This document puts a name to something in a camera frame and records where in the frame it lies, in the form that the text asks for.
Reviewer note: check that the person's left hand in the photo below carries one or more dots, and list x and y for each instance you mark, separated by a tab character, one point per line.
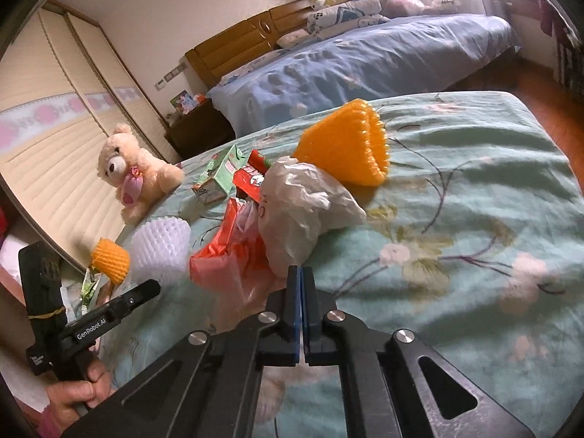
75	397

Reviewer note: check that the dark wooden nightstand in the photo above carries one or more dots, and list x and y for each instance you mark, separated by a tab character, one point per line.
200	127

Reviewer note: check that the person's left forearm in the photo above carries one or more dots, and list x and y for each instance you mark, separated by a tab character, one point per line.
48	426

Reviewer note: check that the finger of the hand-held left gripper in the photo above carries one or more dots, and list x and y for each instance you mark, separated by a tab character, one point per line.
134	299

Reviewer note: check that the photo frame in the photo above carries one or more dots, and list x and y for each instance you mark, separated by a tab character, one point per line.
182	100

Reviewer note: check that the small orange foam net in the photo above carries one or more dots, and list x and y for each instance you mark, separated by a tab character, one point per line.
109	260

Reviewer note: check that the green drink carton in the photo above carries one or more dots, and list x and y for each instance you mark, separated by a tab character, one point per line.
221	169

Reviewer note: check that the red packet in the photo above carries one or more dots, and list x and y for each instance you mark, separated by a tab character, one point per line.
251	174

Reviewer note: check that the wall switch panel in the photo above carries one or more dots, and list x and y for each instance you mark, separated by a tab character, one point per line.
169	77

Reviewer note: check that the green wrapper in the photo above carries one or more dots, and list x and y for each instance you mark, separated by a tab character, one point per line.
91	289

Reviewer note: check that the bed with blue sheet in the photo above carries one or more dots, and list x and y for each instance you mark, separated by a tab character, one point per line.
365	54

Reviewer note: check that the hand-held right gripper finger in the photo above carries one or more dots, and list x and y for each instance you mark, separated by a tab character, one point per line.
296	319
306	319

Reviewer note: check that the cream teddy bear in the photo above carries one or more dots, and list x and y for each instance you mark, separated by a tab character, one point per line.
127	169

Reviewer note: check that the white foam net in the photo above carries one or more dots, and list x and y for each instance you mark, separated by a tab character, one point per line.
159	246

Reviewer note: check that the white plastic bag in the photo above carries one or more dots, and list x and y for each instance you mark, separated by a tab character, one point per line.
296	205

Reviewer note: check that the large orange foam net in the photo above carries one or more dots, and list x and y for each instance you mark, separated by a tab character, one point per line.
346	146

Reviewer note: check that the brown wooden headboard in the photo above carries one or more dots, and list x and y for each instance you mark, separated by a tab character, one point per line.
237	50

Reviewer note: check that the red plastic bag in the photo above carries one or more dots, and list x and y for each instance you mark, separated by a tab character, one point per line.
223	251

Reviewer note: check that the small white pillow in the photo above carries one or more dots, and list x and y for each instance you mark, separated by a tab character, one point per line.
294	39

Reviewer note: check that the flat blue print pillow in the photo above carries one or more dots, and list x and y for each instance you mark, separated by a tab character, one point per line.
242	73

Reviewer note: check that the cream sliding door wardrobe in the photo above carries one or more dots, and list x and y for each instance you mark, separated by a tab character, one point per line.
59	123

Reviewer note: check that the pink plush toy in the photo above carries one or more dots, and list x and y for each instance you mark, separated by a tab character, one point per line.
406	4

